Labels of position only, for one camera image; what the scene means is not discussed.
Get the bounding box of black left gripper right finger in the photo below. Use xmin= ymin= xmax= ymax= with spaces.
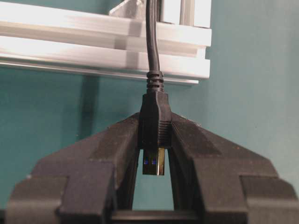
xmin=169 ymin=114 xmax=295 ymax=224

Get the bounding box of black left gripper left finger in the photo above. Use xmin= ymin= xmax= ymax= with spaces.
xmin=5 ymin=113 xmax=139 ymax=224

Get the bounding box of black USB cable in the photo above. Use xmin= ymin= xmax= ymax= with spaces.
xmin=136 ymin=0 xmax=173 ymax=176

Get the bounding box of aluminium extrusion frame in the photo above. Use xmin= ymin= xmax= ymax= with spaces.
xmin=0 ymin=2 xmax=212 ymax=84

